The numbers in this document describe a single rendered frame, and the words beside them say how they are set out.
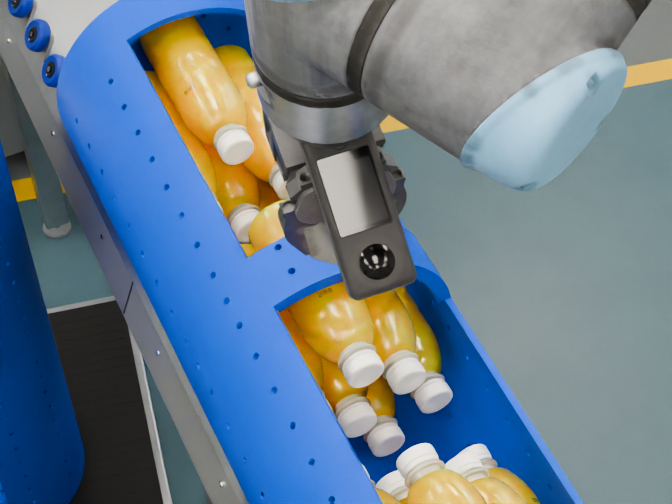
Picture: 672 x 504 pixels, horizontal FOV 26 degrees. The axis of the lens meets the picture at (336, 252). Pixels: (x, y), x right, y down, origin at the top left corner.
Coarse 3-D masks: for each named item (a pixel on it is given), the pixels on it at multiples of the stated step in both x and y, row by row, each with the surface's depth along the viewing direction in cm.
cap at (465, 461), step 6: (456, 456) 140; (462, 456) 140; (468, 456) 140; (474, 456) 141; (450, 462) 140; (456, 462) 140; (462, 462) 140; (468, 462) 140; (474, 462) 140; (480, 462) 141; (450, 468) 140; (456, 468) 140; (462, 468) 140; (468, 468) 139
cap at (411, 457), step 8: (416, 448) 135; (424, 448) 135; (432, 448) 136; (400, 456) 135; (408, 456) 135; (416, 456) 134; (424, 456) 134; (432, 456) 135; (400, 464) 135; (408, 464) 134; (416, 464) 134; (400, 472) 135
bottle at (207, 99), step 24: (168, 24) 167; (192, 24) 168; (144, 48) 169; (168, 48) 165; (192, 48) 165; (168, 72) 164; (192, 72) 162; (216, 72) 163; (192, 96) 161; (216, 96) 160; (240, 96) 162; (192, 120) 161; (216, 120) 160; (240, 120) 161; (216, 144) 160
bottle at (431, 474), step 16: (432, 464) 134; (416, 480) 134; (432, 480) 132; (448, 480) 131; (464, 480) 132; (416, 496) 132; (432, 496) 130; (448, 496) 130; (464, 496) 130; (480, 496) 131
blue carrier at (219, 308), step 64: (128, 0) 165; (192, 0) 165; (64, 64) 169; (128, 64) 161; (128, 128) 158; (128, 192) 157; (192, 192) 150; (128, 256) 162; (192, 256) 148; (256, 256) 143; (192, 320) 147; (256, 320) 140; (448, 320) 155; (192, 384) 150; (256, 384) 138; (448, 384) 158; (256, 448) 138; (320, 448) 132; (448, 448) 157; (512, 448) 149
